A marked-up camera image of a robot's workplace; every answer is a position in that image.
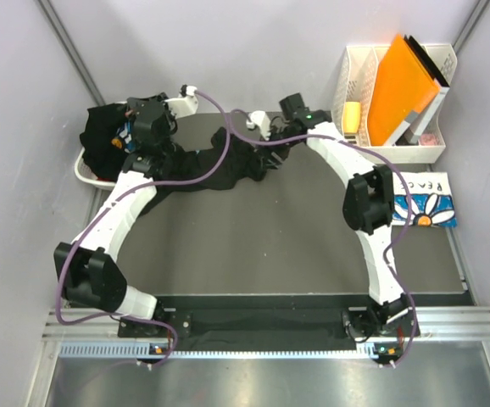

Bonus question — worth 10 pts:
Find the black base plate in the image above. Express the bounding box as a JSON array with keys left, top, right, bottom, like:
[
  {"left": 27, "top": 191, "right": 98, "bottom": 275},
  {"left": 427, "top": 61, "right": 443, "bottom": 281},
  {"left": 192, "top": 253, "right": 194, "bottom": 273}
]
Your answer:
[{"left": 117, "top": 294, "right": 424, "bottom": 352}]

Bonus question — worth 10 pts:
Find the white file organizer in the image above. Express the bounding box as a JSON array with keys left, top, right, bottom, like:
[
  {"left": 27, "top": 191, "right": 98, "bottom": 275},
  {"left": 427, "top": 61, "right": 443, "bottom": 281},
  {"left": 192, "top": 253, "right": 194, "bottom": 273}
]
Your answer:
[{"left": 331, "top": 45, "right": 446, "bottom": 164}]

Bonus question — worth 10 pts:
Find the pink small item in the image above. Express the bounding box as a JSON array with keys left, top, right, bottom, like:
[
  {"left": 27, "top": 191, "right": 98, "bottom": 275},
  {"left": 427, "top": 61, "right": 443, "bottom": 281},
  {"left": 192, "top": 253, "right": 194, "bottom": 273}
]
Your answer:
[{"left": 419, "top": 133, "right": 437, "bottom": 146}]

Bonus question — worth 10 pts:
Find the orange folder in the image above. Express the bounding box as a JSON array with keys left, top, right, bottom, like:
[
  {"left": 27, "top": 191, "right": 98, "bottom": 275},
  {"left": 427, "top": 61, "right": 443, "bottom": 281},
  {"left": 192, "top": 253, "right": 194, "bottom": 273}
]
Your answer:
[{"left": 367, "top": 34, "right": 441, "bottom": 146}]

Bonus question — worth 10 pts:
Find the grey cable duct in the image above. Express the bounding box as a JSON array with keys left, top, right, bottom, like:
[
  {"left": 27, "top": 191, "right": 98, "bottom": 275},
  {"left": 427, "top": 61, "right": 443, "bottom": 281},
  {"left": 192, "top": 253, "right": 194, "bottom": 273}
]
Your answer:
[{"left": 58, "top": 342, "right": 400, "bottom": 361}]

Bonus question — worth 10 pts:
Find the white laundry basket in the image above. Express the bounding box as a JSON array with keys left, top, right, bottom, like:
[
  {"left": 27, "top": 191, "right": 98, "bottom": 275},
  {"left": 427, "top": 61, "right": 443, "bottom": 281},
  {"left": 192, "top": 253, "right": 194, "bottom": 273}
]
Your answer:
[{"left": 74, "top": 101, "right": 130, "bottom": 190}]

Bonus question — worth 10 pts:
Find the black brushstroke print t-shirt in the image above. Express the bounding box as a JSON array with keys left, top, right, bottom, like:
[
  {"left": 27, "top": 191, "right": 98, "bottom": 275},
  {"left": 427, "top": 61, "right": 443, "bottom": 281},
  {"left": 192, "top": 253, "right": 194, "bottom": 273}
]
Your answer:
[{"left": 140, "top": 127, "right": 291, "bottom": 215}]

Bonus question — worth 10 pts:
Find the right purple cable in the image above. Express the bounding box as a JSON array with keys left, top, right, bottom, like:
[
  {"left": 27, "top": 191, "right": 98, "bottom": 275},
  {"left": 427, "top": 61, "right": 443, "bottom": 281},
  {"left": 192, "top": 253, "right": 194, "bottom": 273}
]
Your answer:
[{"left": 227, "top": 109, "right": 416, "bottom": 368}]

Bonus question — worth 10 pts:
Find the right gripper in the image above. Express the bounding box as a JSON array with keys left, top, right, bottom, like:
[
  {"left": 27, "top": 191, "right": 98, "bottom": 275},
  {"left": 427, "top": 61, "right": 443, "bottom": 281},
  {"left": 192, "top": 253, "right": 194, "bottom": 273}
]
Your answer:
[{"left": 254, "top": 122, "right": 301, "bottom": 171}]

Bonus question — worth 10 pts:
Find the white grey binder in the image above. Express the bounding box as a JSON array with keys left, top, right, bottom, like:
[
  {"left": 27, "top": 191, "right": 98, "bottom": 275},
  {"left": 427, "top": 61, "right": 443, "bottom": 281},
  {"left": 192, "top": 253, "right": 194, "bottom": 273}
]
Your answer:
[{"left": 396, "top": 85, "right": 450, "bottom": 146}]

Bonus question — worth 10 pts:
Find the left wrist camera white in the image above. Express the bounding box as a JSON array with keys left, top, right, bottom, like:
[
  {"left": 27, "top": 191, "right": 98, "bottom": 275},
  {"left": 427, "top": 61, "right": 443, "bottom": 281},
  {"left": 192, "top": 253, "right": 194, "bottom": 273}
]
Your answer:
[{"left": 164, "top": 85, "right": 198, "bottom": 119}]

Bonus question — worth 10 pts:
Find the dark grey table mat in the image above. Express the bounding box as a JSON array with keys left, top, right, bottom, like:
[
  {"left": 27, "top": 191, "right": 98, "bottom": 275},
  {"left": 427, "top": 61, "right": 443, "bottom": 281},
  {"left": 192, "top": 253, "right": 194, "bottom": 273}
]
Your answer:
[{"left": 70, "top": 110, "right": 475, "bottom": 308}]

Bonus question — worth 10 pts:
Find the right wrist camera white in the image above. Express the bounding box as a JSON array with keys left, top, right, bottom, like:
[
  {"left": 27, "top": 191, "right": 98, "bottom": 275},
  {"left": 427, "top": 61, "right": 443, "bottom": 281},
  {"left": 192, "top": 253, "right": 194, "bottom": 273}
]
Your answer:
[{"left": 246, "top": 110, "right": 270, "bottom": 141}]

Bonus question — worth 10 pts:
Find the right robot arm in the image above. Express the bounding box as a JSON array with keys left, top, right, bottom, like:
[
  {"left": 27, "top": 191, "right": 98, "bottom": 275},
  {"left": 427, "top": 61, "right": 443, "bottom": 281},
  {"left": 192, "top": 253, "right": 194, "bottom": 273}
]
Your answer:
[{"left": 248, "top": 93, "right": 411, "bottom": 342}]

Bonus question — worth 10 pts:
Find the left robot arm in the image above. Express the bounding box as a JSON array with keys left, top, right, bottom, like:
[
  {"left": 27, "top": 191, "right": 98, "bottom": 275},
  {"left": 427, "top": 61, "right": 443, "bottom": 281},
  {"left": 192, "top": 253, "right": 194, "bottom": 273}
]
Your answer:
[{"left": 53, "top": 86, "right": 198, "bottom": 337}]

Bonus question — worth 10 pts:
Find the black folder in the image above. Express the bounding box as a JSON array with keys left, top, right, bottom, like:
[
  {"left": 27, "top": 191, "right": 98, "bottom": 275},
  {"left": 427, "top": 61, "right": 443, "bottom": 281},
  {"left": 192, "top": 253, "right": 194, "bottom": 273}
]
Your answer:
[{"left": 404, "top": 36, "right": 449, "bottom": 88}]

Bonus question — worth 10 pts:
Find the aluminium frame rail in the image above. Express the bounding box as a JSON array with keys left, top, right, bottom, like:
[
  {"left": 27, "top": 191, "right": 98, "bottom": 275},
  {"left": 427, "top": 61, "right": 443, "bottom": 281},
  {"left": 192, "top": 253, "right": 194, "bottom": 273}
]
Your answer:
[{"left": 42, "top": 306, "right": 490, "bottom": 342}]

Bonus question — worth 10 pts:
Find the black daisy print t-shirt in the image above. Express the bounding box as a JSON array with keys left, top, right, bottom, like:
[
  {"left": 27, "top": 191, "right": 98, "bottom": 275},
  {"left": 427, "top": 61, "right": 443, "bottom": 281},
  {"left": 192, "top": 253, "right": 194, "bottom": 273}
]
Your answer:
[{"left": 80, "top": 103, "right": 136, "bottom": 181}]

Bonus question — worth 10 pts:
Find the yellow sponge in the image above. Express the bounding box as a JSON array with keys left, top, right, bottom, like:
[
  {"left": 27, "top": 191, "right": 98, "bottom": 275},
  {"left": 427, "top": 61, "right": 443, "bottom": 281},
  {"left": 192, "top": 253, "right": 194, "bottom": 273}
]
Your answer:
[{"left": 342, "top": 101, "right": 361, "bottom": 134}]

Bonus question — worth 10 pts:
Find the folded white daisy t-shirt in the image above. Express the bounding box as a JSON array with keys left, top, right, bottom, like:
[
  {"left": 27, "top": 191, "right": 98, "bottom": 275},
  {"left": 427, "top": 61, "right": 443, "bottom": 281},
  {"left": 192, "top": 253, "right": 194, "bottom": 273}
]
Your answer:
[{"left": 393, "top": 171, "right": 458, "bottom": 228}]

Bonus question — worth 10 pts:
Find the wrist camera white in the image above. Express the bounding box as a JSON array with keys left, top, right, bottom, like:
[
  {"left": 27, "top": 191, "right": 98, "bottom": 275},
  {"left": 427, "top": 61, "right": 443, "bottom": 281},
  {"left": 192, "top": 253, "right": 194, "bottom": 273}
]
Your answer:
[
  {"left": 246, "top": 110, "right": 270, "bottom": 141},
  {"left": 164, "top": 85, "right": 198, "bottom": 119}
]

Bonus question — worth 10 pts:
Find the purple cable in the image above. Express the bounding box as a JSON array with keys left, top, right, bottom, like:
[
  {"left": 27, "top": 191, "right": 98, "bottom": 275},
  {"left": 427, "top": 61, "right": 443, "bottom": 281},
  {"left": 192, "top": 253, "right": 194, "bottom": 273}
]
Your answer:
[
  {"left": 54, "top": 86, "right": 233, "bottom": 366},
  {"left": 227, "top": 109, "right": 416, "bottom": 368}
]

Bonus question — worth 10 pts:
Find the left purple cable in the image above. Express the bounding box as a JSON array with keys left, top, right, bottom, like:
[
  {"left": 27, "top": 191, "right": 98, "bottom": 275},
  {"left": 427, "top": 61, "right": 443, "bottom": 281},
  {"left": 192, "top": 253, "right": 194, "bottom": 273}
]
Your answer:
[{"left": 54, "top": 86, "right": 233, "bottom": 366}]

